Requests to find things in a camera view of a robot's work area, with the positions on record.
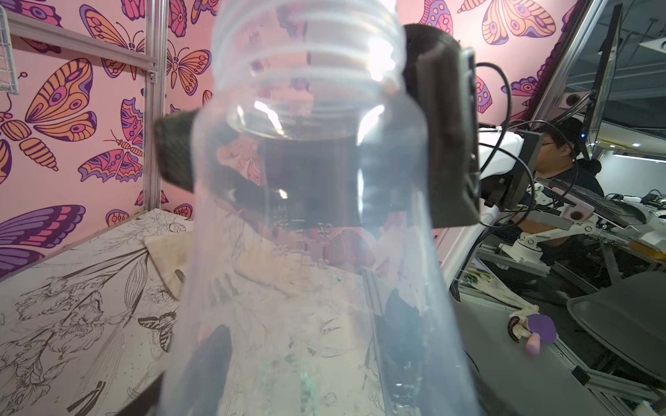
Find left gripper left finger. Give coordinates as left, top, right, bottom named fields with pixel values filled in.
left=118, top=325, right=233, bottom=415

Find beige glove green fingers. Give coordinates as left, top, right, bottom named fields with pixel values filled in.
left=144, top=232, right=194, bottom=300

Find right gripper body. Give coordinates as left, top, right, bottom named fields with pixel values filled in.
left=154, top=24, right=480, bottom=229

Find clear baby bottle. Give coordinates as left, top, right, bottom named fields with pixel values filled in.
left=157, top=1, right=480, bottom=415

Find white wire basket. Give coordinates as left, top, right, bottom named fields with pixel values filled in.
left=0, top=6, right=20, bottom=95

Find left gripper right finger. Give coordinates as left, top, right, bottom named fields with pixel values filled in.
left=374, top=289, right=519, bottom=415

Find person at desk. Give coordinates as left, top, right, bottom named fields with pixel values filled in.
left=512, top=116, right=607, bottom=245

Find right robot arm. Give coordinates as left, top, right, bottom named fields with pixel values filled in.
left=208, top=24, right=539, bottom=280

